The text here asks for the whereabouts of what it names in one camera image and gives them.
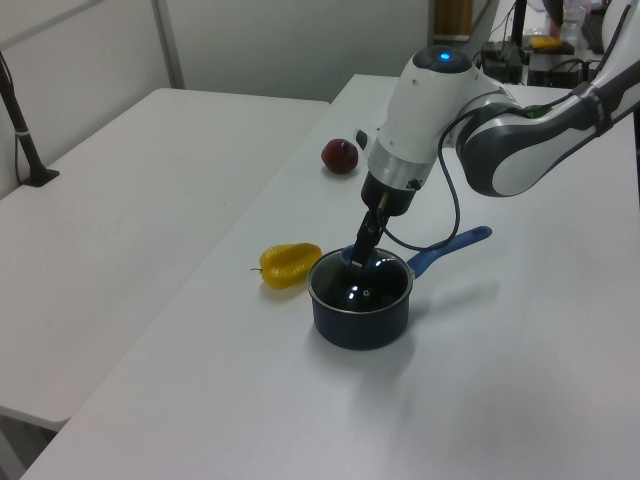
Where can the black pole with base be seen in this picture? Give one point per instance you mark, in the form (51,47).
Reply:
(20,125)

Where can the yellow box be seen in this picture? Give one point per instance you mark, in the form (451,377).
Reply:
(545,43)

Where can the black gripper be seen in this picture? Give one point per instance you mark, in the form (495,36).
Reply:
(387,192)

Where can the clear plastic bottle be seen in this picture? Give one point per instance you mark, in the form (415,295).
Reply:
(572,25)

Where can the black electronics box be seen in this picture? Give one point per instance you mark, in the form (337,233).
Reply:
(555,75)

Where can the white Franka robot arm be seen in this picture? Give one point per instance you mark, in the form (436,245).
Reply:
(430,100)

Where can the glass lid with blue knob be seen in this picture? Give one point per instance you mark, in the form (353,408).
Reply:
(360,292)

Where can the wooden panel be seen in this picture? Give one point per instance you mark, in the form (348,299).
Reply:
(452,17)

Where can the green toy bell pepper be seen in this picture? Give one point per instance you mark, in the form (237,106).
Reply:
(537,111)

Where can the yellow toy bell pepper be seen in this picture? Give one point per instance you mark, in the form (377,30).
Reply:
(287,267)

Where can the dark blue saucepan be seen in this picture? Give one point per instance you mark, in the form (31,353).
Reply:
(360,327)

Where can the dark red toy apple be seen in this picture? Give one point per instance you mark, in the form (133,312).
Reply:
(340,156)

